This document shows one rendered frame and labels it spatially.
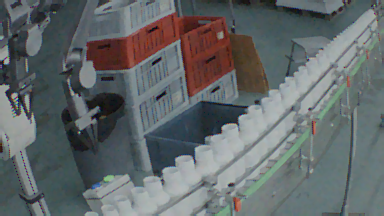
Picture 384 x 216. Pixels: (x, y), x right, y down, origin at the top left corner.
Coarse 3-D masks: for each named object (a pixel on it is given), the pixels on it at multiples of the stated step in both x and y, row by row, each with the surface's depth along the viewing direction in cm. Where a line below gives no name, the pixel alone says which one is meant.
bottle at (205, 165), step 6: (198, 150) 149; (204, 150) 150; (210, 150) 147; (198, 156) 147; (204, 156) 147; (210, 156) 147; (198, 162) 148; (204, 162) 147; (210, 162) 148; (216, 162) 150; (198, 168) 148; (204, 168) 147; (210, 168) 147; (216, 168) 148; (204, 174) 147; (210, 174) 147; (216, 186) 149; (204, 192) 149; (204, 198) 150; (210, 198) 149
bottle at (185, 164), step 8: (176, 160) 144; (184, 160) 146; (192, 160) 144; (184, 168) 143; (192, 168) 144; (184, 176) 143; (192, 176) 144; (200, 176) 145; (192, 184) 143; (200, 192) 145; (192, 200) 145; (200, 200) 146
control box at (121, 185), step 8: (120, 176) 149; (128, 176) 149; (104, 184) 146; (112, 184) 144; (120, 184) 146; (128, 184) 148; (88, 192) 142; (96, 192) 139; (104, 192) 141; (112, 192) 143; (120, 192) 145; (128, 192) 147; (88, 200) 143; (96, 200) 140; (104, 200) 140; (112, 200) 142; (96, 208) 142
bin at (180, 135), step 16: (192, 112) 235; (208, 112) 238; (224, 112) 234; (240, 112) 230; (160, 128) 222; (176, 128) 229; (192, 128) 236; (208, 128) 241; (160, 144) 213; (176, 144) 209; (192, 144) 205; (160, 160) 216
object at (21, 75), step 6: (12, 60) 109; (18, 60) 110; (24, 60) 111; (12, 66) 109; (18, 66) 110; (24, 66) 112; (12, 72) 110; (18, 72) 110; (24, 72) 112; (30, 72) 114; (12, 78) 111; (18, 78) 111; (24, 78) 110; (30, 78) 112; (6, 84) 114; (12, 84) 111; (18, 84) 108
